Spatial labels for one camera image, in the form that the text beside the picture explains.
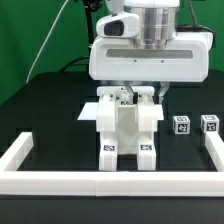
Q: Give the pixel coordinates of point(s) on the black camera pole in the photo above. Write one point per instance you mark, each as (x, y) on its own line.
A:
(90, 6)

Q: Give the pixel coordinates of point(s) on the white chair back piece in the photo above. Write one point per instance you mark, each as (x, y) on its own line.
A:
(116, 110)

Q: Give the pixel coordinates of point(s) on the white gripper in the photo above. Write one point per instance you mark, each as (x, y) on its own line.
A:
(144, 45)

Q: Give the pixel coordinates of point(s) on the white chair seat piece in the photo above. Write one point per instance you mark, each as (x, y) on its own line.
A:
(126, 133)

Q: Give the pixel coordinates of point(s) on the white U-shaped frame fence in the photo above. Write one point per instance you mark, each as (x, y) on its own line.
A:
(13, 181)

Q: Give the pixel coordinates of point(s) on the white marker base plate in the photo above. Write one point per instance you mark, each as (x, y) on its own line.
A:
(90, 109)

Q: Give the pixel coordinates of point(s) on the white tagged cube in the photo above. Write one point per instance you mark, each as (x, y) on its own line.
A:
(181, 125)
(209, 123)

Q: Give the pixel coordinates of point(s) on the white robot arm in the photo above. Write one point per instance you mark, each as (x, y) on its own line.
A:
(116, 6)

